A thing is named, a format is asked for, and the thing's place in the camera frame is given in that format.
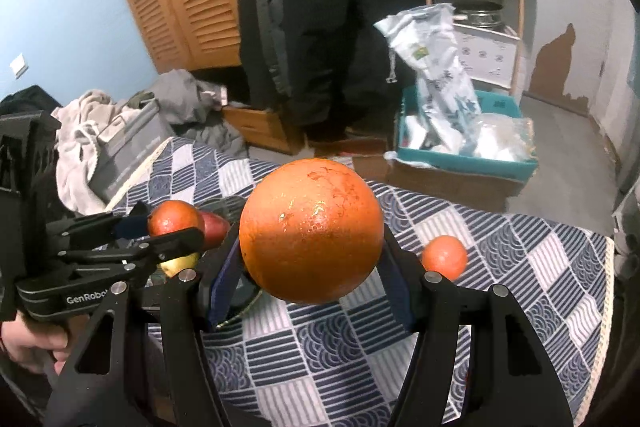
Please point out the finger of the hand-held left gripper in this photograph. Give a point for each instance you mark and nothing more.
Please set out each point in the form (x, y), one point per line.
(170, 244)
(130, 227)

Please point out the beige towel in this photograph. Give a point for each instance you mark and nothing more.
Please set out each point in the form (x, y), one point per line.
(75, 157)

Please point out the black hanging jacket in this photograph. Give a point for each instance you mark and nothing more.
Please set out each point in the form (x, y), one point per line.
(320, 32)

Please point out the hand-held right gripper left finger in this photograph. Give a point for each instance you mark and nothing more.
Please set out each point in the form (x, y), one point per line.
(225, 287)

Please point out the wooden drawer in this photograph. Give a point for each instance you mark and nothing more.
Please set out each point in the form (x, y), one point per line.
(255, 122)

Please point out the white patterned box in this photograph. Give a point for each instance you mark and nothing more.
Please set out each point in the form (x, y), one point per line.
(487, 54)

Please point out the clear plastic bag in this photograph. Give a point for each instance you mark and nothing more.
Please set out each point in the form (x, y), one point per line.
(500, 139)

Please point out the large cardboard box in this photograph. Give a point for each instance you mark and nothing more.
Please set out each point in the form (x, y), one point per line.
(440, 184)

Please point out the teal plastic bin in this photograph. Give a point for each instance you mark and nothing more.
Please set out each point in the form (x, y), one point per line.
(450, 162)

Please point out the black bag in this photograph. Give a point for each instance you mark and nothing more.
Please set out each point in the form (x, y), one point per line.
(25, 99)

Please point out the grey box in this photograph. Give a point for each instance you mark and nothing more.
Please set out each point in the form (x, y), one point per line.
(130, 142)

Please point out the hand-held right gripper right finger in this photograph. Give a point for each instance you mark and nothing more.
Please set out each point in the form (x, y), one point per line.
(395, 292)

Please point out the round metal sieve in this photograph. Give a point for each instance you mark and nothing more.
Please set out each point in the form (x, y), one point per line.
(480, 14)

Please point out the white light switch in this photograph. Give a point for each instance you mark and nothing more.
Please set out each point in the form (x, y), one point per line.
(19, 66)

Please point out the small cardboard box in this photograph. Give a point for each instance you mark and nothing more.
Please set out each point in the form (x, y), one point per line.
(370, 167)

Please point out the blue white chequered blanket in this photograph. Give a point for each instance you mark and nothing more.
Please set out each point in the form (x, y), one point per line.
(325, 357)

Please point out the person's left hand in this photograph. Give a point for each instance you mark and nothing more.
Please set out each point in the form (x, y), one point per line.
(30, 342)

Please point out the large orange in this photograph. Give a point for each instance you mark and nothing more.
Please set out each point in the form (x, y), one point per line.
(310, 232)

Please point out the red apple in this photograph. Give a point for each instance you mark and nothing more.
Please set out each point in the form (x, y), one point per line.
(175, 217)
(215, 232)

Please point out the white printed plastic bag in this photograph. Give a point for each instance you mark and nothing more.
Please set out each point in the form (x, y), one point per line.
(435, 67)

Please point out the dark glass plate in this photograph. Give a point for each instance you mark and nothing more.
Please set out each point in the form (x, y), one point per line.
(247, 292)

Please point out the grey clothes pile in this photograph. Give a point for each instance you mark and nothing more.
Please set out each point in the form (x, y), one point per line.
(177, 94)

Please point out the small orange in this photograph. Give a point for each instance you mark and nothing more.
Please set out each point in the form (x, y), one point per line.
(445, 257)

